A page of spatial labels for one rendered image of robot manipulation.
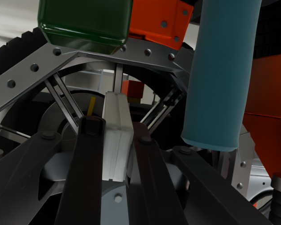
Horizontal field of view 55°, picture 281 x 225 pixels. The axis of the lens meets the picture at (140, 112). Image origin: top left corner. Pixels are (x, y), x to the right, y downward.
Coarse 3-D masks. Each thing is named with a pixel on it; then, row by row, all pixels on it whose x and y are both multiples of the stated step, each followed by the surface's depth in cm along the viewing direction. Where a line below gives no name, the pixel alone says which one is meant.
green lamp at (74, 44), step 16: (48, 0) 11; (64, 0) 11; (80, 0) 11; (96, 0) 12; (112, 0) 12; (128, 0) 12; (48, 16) 11; (64, 16) 11; (80, 16) 11; (96, 16) 12; (112, 16) 12; (128, 16) 12; (48, 32) 12; (64, 32) 11; (80, 32) 12; (96, 32) 12; (112, 32) 12; (128, 32) 12; (80, 48) 14; (96, 48) 14; (112, 48) 13
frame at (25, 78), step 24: (48, 48) 44; (72, 48) 44; (120, 48) 51; (144, 48) 48; (168, 48) 49; (24, 72) 43; (48, 72) 44; (0, 96) 43; (240, 144) 53; (240, 168) 54; (240, 192) 55
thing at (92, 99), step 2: (92, 96) 97; (92, 98) 97; (94, 98) 97; (92, 100) 97; (94, 100) 97; (90, 102) 97; (92, 102) 97; (94, 102) 97; (90, 104) 97; (92, 104) 97; (90, 106) 97; (92, 106) 97; (88, 108) 97; (90, 108) 97; (92, 108) 97; (88, 110) 97; (90, 110) 97; (92, 110) 97; (88, 112) 97; (90, 112) 97; (88, 114) 97; (90, 114) 97
